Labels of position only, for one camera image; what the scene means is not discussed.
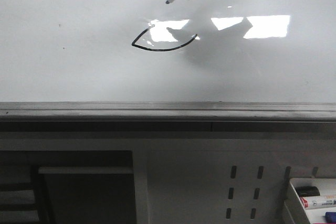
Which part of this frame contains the white glossy whiteboard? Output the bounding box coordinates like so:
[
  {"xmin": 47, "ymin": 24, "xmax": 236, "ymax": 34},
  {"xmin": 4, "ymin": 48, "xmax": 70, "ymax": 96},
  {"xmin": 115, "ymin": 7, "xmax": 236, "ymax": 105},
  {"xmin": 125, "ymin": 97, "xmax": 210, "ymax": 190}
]
[{"xmin": 1, "ymin": 0, "xmax": 335, "ymax": 103}]

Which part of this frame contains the red cap white marker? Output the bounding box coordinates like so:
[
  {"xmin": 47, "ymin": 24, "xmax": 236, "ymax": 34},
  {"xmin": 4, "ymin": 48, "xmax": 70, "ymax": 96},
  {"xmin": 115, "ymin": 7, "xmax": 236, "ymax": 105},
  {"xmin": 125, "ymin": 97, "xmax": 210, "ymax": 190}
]
[{"xmin": 300, "ymin": 195, "xmax": 335, "ymax": 209}]

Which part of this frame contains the white slotted pegboard panel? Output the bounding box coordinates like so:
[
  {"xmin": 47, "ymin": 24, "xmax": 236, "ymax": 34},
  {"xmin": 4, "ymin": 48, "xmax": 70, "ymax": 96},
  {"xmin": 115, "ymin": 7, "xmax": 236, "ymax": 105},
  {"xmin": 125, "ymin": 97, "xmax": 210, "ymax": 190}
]
[{"xmin": 1, "ymin": 132, "xmax": 335, "ymax": 223}]

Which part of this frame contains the dark cabinet with white shelf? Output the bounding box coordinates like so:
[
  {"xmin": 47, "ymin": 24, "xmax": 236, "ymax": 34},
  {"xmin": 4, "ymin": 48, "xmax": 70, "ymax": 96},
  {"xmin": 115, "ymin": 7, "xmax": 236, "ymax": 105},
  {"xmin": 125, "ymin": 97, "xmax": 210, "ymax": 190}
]
[{"xmin": 1, "ymin": 151, "xmax": 137, "ymax": 223}]

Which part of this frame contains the white marker storage bin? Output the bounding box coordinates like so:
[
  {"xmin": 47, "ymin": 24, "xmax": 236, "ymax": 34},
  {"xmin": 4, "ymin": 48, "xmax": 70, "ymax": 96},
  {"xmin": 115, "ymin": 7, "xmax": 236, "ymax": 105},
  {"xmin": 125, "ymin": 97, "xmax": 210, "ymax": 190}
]
[{"xmin": 285, "ymin": 178, "xmax": 335, "ymax": 223}]

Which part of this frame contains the blue cap marker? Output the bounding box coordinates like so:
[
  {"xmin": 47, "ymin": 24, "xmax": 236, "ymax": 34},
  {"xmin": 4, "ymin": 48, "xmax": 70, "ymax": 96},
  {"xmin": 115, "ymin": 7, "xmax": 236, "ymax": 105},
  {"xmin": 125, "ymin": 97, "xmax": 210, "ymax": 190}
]
[{"xmin": 325, "ymin": 211, "xmax": 336, "ymax": 223}]

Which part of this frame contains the dark grey whiteboard tray rail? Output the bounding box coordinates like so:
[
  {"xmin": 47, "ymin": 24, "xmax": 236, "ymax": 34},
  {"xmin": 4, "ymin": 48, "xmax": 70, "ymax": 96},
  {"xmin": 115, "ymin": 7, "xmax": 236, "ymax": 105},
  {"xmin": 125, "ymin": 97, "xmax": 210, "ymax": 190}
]
[{"xmin": 1, "ymin": 102, "xmax": 335, "ymax": 131}]

